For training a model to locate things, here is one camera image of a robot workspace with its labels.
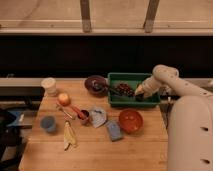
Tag metal spoon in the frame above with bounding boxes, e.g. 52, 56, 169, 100
56, 103, 75, 120

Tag orange red bowl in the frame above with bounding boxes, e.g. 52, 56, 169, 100
118, 109, 143, 134

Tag black spoon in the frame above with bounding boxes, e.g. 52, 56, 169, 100
92, 82, 121, 96

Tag grey crumpled cloth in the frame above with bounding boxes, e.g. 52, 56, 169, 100
90, 107, 107, 128

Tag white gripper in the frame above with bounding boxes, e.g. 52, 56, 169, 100
135, 76, 162, 95

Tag blue sponge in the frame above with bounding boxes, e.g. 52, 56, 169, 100
106, 121, 123, 141

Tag white plastic cup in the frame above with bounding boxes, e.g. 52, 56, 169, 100
41, 77, 58, 97

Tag dark purple bowl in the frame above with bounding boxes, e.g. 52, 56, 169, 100
84, 75, 107, 97

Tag small metal cup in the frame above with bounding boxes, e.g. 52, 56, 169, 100
78, 110, 90, 125

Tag black chair with blue item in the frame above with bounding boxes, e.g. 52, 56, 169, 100
0, 108, 23, 171

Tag green plastic tray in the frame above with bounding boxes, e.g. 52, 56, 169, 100
108, 72, 160, 108

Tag blue cup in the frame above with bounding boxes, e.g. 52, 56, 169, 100
40, 116, 56, 133

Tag red handled tool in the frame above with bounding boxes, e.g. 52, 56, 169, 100
70, 105, 87, 120

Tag dark red grapes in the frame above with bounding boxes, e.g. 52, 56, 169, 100
116, 83, 134, 97

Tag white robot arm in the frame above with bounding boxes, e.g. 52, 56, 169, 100
135, 65, 213, 171

